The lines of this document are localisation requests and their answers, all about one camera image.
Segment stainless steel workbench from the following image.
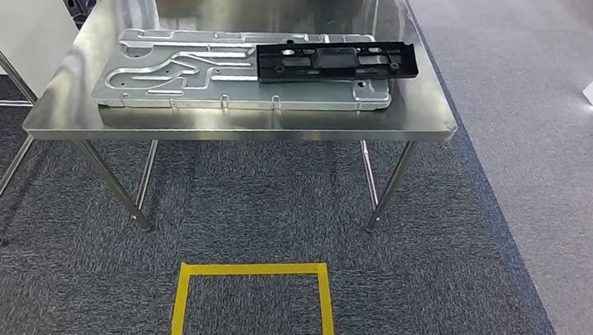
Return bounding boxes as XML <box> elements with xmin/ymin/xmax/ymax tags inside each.
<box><xmin>13</xmin><ymin>0</ymin><xmax>469</xmax><ymax>258</ymax></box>

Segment aluminium fixture plate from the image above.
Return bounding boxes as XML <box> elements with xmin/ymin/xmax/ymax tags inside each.
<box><xmin>90</xmin><ymin>11</ymin><xmax>398</xmax><ymax>132</ymax></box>

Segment yellow floor tape square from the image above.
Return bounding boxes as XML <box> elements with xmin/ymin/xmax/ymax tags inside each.
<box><xmin>170</xmin><ymin>249</ymin><xmax>347</xmax><ymax>335</ymax></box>

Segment black plastic bracket part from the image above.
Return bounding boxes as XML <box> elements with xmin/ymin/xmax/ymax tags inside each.
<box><xmin>253</xmin><ymin>28</ymin><xmax>422</xmax><ymax>97</ymax></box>

